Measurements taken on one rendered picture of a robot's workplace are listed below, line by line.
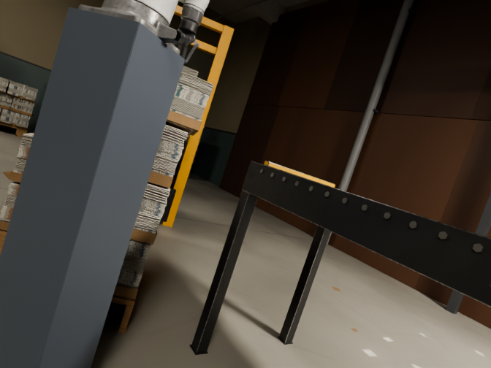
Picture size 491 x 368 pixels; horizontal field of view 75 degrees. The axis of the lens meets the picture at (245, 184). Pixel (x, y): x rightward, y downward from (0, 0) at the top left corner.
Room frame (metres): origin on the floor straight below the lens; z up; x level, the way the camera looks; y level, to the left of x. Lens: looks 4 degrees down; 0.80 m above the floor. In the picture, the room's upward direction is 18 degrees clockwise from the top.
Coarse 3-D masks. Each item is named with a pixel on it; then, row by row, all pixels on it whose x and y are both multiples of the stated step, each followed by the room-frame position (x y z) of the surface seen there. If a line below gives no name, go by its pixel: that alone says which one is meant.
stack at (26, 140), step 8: (24, 136) 1.43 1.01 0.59; (32, 136) 1.44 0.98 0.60; (24, 144) 1.44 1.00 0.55; (24, 152) 1.44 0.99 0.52; (24, 160) 1.44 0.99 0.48; (16, 168) 1.44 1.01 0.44; (16, 184) 1.44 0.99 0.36; (8, 192) 1.43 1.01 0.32; (16, 192) 1.44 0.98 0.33; (8, 200) 1.44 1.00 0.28; (8, 208) 1.43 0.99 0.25; (0, 216) 1.43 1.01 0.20; (8, 216) 1.44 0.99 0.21; (0, 232) 1.43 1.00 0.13; (0, 240) 1.43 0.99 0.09; (0, 248) 1.44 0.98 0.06
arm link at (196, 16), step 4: (184, 4) 1.38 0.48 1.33; (188, 4) 1.37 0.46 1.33; (184, 8) 1.38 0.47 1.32; (188, 8) 1.37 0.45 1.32; (192, 8) 1.37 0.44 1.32; (196, 8) 1.38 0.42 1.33; (184, 12) 1.38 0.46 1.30; (188, 12) 1.37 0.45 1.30; (192, 12) 1.38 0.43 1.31; (196, 12) 1.38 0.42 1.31; (200, 12) 1.39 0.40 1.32; (184, 16) 1.38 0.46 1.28; (188, 16) 1.38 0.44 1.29; (192, 16) 1.38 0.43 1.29; (196, 16) 1.39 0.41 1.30; (200, 16) 1.40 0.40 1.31; (192, 20) 1.39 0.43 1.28; (196, 20) 1.39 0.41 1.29; (200, 20) 1.41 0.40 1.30; (200, 24) 1.43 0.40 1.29
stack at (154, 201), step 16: (160, 144) 1.19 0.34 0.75; (176, 144) 1.20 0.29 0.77; (160, 160) 1.19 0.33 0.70; (176, 160) 1.21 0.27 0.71; (160, 192) 1.20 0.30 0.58; (144, 208) 1.19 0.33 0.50; (160, 208) 1.21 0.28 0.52; (144, 224) 1.20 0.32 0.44; (128, 256) 1.19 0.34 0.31; (144, 256) 1.21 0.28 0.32; (128, 272) 1.20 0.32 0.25; (128, 304) 1.20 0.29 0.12; (128, 320) 1.21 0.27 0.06
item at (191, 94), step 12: (180, 84) 1.47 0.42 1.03; (192, 84) 1.49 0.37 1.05; (204, 84) 1.50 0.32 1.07; (180, 96) 1.47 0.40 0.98; (192, 96) 1.48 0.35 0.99; (204, 96) 1.49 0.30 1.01; (180, 108) 1.47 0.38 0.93; (192, 108) 1.48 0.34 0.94; (204, 108) 1.49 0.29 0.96; (168, 120) 1.47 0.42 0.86; (192, 132) 1.60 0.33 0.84
